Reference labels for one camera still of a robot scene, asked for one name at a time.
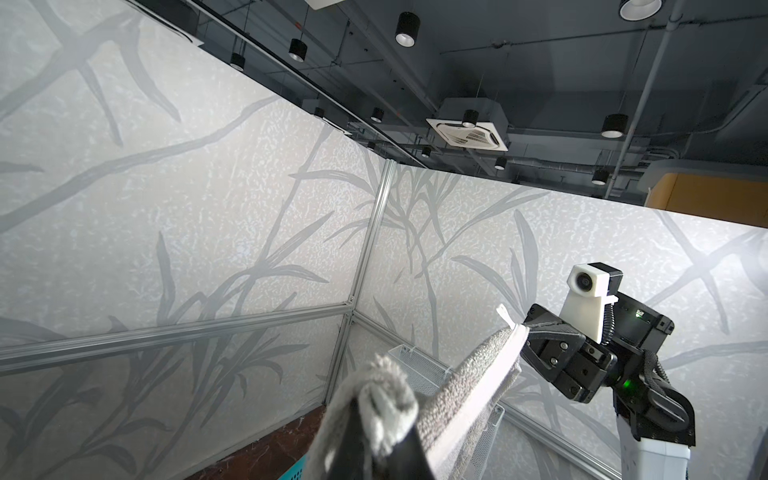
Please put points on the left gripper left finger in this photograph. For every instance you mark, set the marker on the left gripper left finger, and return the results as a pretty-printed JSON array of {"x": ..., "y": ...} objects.
[{"x": 353, "y": 459}]

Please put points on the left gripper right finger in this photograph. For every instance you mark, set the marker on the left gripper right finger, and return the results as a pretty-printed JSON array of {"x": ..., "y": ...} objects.
[{"x": 408, "y": 460}]

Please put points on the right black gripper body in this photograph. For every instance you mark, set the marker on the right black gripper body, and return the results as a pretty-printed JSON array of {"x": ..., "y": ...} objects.
[{"x": 579, "y": 366}]

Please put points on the teal plastic basket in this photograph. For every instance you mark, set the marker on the teal plastic basket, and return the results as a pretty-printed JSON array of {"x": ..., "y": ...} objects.
[{"x": 295, "y": 472}]

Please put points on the grey towel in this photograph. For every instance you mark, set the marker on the grey towel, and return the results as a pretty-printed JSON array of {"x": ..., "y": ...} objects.
[{"x": 448, "y": 423}]

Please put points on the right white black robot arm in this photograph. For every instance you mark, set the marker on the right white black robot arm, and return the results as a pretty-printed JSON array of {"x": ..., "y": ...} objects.
[{"x": 656, "y": 423}]

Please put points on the black ceiling spot lamp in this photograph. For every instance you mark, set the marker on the black ceiling spot lamp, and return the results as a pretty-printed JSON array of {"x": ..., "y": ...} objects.
[
  {"x": 614, "y": 126},
  {"x": 237, "y": 62},
  {"x": 298, "y": 50},
  {"x": 407, "y": 29}
]

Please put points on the ceiling air conditioner cassette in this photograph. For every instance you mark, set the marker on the ceiling air conditioner cassette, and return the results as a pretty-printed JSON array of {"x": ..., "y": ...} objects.
[{"x": 471, "y": 123}]

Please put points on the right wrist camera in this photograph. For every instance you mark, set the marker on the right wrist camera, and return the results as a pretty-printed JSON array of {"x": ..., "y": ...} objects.
[{"x": 588, "y": 306}]

